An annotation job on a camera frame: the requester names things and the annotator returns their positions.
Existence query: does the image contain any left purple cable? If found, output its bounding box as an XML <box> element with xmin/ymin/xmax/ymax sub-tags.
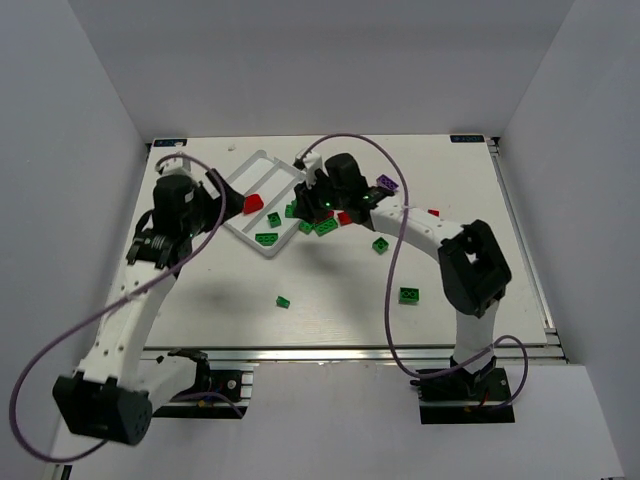
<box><xmin>8</xmin><ymin>153</ymin><xmax>229</xmax><ymax>461</ymax></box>

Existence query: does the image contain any red lego brick upper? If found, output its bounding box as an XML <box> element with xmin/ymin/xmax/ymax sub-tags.
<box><xmin>314</xmin><ymin>210</ymin><xmax>334</xmax><ymax>224</ymax></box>

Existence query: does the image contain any red lego brick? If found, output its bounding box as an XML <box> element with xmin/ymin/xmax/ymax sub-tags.
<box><xmin>337</xmin><ymin>211</ymin><xmax>352</xmax><ymax>226</ymax></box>
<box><xmin>314</xmin><ymin>210</ymin><xmax>334</xmax><ymax>224</ymax></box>

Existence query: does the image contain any red rounded lego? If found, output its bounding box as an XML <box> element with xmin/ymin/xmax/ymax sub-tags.
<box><xmin>243</xmin><ymin>194</ymin><xmax>264</xmax><ymax>215</ymax></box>

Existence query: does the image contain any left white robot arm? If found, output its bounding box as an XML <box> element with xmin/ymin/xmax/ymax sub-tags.
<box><xmin>53</xmin><ymin>169</ymin><xmax>245</xmax><ymax>445</ymax></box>

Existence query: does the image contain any green long lego brick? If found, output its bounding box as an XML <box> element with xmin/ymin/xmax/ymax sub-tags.
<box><xmin>314</xmin><ymin>218</ymin><xmax>339</xmax><ymax>237</ymax></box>

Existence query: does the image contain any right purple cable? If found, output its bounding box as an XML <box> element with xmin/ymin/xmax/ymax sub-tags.
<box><xmin>297</xmin><ymin>133</ymin><xmax>529</xmax><ymax>409</ymax></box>

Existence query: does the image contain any white divided tray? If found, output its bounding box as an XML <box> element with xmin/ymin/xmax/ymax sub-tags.
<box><xmin>224</xmin><ymin>150</ymin><xmax>305</xmax><ymax>258</ymax></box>

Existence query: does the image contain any green lego square brick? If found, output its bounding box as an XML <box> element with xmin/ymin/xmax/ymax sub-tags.
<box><xmin>267</xmin><ymin>212</ymin><xmax>282</xmax><ymax>228</ymax></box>

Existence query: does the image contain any red lego brick right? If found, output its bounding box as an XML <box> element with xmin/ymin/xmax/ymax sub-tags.
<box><xmin>337</xmin><ymin>211</ymin><xmax>352</xmax><ymax>226</ymax></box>

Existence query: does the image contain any green rounded lego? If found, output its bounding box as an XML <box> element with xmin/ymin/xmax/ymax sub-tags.
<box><xmin>285</xmin><ymin>203</ymin><xmax>296</xmax><ymax>218</ymax></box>

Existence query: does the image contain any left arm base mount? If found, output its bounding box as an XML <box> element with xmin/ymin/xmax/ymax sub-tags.
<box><xmin>154</xmin><ymin>348</ymin><xmax>248</xmax><ymax>420</ymax></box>

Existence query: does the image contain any green lego brick by tray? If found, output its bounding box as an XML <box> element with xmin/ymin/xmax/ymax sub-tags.
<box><xmin>298</xmin><ymin>221</ymin><xmax>315</xmax><ymax>234</ymax></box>

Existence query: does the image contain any purple cable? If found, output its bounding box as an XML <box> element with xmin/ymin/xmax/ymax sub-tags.
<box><xmin>297</xmin><ymin>133</ymin><xmax>529</xmax><ymax>409</ymax></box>
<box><xmin>8</xmin><ymin>153</ymin><xmax>229</xmax><ymax>461</ymax></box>

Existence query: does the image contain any small green curved lego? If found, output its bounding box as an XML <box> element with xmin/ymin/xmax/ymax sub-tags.
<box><xmin>276</xmin><ymin>296</ymin><xmax>290</xmax><ymax>308</ymax></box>

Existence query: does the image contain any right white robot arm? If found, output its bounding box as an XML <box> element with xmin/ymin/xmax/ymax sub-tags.
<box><xmin>294</xmin><ymin>152</ymin><xmax>512</xmax><ymax>391</ymax></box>

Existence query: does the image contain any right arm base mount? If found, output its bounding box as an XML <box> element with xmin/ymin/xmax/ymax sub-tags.
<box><xmin>410</xmin><ymin>368</ymin><xmax>515</xmax><ymax>425</ymax></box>

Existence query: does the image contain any aluminium table frame rail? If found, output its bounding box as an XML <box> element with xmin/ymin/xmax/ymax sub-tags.
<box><xmin>141</xmin><ymin>342</ymin><xmax>565</xmax><ymax>363</ymax></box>

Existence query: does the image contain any blue label sticker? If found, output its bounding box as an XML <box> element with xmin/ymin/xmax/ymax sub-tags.
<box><xmin>449</xmin><ymin>134</ymin><xmax>485</xmax><ymax>143</ymax></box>
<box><xmin>152</xmin><ymin>138</ymin><xmax>187</xmax><ymax>148</ymax></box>

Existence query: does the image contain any green lego two-by-two brick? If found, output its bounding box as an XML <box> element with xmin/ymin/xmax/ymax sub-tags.
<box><xmin>399</xmin><ymin>287</ymin><xmax>420</xmax><ymax>304</ymax></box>

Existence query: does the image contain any right blue label sticker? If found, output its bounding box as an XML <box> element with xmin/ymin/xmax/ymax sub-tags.
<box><xmin>449</xmin><ymin>134</ymin><xmax>485</xmax><ymax>143</ymax></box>

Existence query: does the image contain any purple lego brick far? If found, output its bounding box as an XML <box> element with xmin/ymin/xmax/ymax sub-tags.
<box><xmin>376</xmin><ymin>174</ymin><xmax>399</xmax><ymax>192</ymax></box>

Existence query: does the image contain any left blue label sticker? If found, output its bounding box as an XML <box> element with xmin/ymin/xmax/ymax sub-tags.
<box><xmin>152</xmin><ymin>138</ymin><xmax>187</xmax><ymax>148</ymax></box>

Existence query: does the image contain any green L-shaped lego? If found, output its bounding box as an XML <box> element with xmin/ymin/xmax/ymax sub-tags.
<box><xmin>254</xmin><ymin>232</ymin><xmax>279</xmax><ymax>247</ymax></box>

